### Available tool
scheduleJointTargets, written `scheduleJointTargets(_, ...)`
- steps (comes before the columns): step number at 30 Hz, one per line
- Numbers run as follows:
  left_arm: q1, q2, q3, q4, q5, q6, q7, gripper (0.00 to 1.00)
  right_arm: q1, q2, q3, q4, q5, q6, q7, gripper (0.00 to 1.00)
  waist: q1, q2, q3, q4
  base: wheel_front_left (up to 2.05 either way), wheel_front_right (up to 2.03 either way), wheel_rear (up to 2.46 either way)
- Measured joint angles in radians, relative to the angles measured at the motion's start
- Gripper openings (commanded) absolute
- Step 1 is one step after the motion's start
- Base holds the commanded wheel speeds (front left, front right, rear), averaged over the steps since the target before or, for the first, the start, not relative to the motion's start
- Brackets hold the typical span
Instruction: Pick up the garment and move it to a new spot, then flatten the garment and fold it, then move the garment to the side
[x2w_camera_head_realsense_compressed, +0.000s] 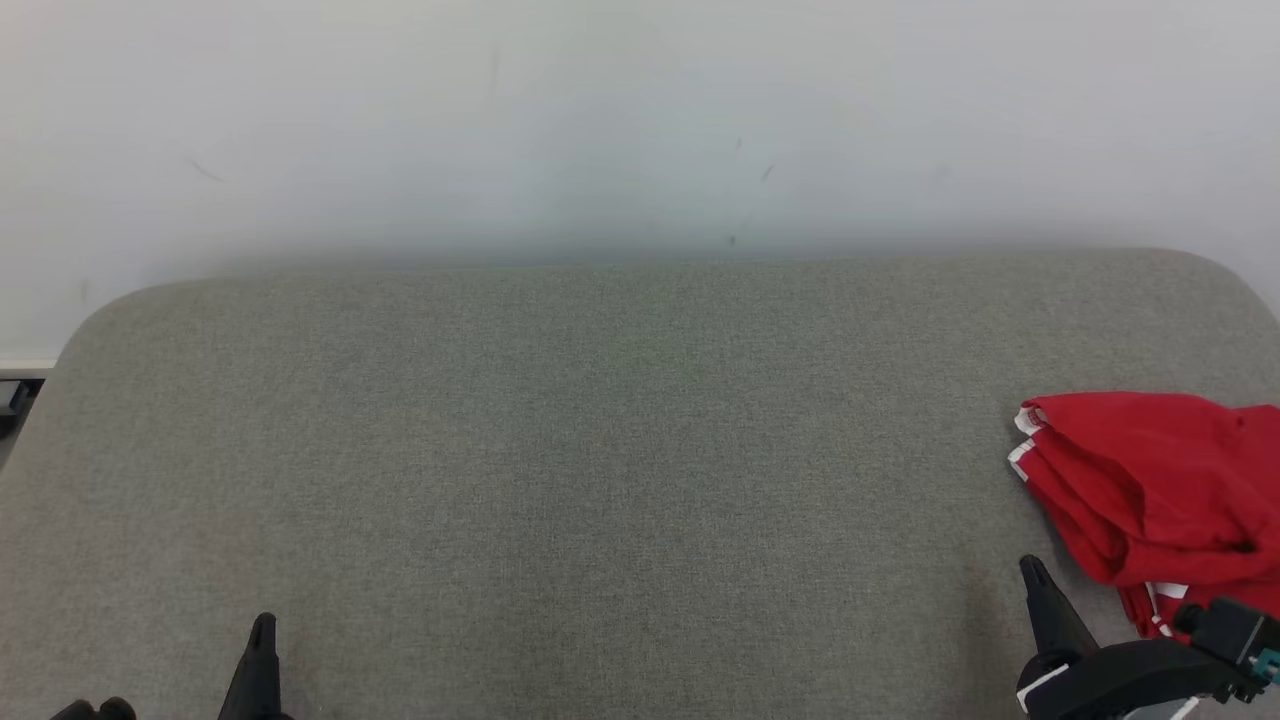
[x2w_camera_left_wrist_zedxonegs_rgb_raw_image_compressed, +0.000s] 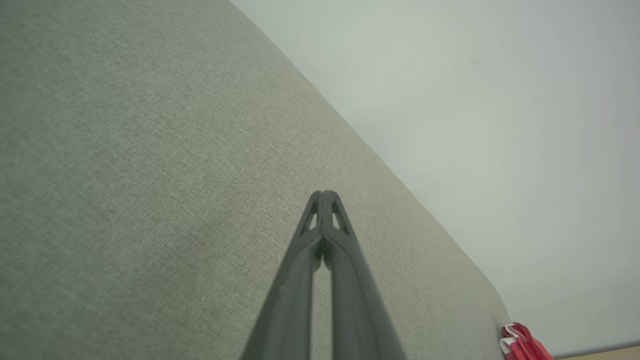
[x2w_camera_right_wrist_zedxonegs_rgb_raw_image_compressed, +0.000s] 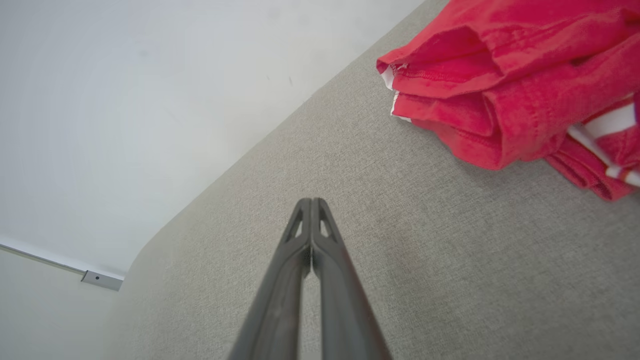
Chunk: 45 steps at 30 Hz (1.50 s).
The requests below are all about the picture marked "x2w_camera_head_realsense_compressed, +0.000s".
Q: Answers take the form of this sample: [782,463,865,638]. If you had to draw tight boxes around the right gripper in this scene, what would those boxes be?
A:
[1016,555,1239,720]

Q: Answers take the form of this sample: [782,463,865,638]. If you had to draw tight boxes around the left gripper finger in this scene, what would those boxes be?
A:
[218,612,293,720]

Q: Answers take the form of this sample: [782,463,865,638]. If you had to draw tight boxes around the red jersey with striped trim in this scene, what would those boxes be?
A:
[1115,578,1211,641]

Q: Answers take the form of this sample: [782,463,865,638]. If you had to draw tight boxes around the red shorts with white stripes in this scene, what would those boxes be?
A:
[1007,392,1280,593]

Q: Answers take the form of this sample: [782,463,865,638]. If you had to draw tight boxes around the dark object beside sofa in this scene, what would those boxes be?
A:
[0,378,41,441]

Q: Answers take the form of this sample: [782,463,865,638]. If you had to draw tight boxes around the grey fabric sofa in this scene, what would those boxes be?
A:
[0,248,1280,720]

